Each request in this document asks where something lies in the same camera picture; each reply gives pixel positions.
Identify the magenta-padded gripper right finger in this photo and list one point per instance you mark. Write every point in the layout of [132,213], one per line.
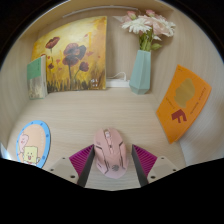
[144,160]

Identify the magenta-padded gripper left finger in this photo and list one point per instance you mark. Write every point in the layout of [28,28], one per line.
[81,160]

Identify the pink computer mouse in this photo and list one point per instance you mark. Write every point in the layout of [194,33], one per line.
[110,155]

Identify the round blue-rimmed cartoon mouse pad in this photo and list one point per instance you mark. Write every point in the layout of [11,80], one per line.
[33,145]

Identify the orange book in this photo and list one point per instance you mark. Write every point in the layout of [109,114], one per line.
[183,100]

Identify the mint green faceted vase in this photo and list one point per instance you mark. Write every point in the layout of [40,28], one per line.
[140,75]

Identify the green and beige book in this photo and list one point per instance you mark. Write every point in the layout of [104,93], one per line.
[36,80]

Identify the yellow poppy painting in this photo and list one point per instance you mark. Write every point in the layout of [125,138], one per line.
[73,56]

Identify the pink and white flower bouquet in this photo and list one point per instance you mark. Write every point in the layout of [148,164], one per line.
[146,25]

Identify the white light bar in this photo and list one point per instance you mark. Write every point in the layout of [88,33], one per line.
[100,9]

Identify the wooden shelf with decorations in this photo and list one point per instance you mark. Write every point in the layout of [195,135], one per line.
[100,3]

